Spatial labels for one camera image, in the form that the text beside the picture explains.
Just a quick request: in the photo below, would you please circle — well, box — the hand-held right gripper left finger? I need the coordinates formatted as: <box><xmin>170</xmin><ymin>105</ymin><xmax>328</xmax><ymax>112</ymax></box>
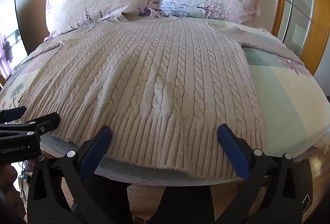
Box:
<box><xmin>27</xmin><ymin>125</ymin><xmax>113</xmax><ymax>224</ymax></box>

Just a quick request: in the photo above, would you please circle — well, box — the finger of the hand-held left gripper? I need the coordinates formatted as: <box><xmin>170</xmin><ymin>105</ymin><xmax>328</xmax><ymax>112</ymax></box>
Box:
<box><xmin>23</xmin><ymin>112</ymin><xmax>61</xmax><ymax>137</ymax></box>
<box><xmin>0</xmin><ymin>107</ymin><xmax>28</xmax><ymax>124</ymax></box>

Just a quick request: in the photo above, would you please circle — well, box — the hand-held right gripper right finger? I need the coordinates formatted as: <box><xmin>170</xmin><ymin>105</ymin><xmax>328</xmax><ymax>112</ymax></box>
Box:
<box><xmin>217</xmin><ymin>123</ymin><xmax>314</xmax><ymax>224</ymax></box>

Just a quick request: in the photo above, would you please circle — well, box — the beige cable knit sweater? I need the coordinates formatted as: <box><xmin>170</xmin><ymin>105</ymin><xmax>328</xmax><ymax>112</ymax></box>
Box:
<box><xmin>19</xmin><ymin>13</ymin><xmax>305</xmax><ymax>181</ymax></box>

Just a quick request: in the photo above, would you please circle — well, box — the person's left hand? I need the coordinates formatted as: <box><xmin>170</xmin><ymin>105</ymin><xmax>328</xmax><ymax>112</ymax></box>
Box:
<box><xmin>0</xmin><ymin>164</ymin><xmax>20</xmax><ymax>214</ymax></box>

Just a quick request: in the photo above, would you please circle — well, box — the wooden framed glass door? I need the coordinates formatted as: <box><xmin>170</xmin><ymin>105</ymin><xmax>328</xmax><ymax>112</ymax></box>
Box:
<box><xmin>269</xmin><ymin>0</ymin><xmax>330</xmax><ymax>78</ymax></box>

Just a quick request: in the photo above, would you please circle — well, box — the thin black cable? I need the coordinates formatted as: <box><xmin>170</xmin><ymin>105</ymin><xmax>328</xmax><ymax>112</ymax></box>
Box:
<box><xmin>19</xmin><ymin>161</ymin><xmax>33</xmax><ymax>202</ymax></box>

